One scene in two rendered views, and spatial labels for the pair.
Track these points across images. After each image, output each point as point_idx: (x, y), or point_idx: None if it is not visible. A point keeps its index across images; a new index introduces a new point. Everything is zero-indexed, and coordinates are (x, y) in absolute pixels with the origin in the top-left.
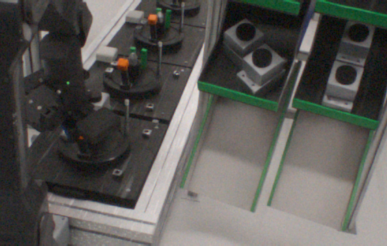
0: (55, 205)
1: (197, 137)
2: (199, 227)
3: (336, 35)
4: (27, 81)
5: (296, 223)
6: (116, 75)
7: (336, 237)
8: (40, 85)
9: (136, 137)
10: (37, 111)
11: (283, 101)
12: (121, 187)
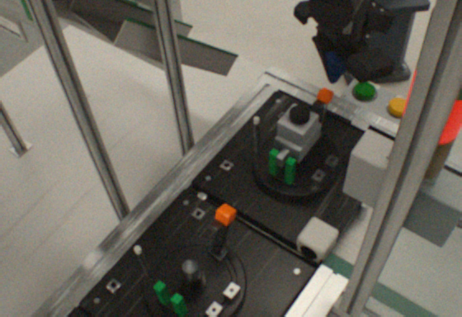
0: (349, 114)
1: (208, 44)
2: (205, 128)
3: None
4: (385, 54)
5: (116, 110)
6: (220, 290)
7: (96, 91)
8: (372, 16)
9: (241, 167)
10: (374, 3)
11: (109, 22)
12: (284, 106)
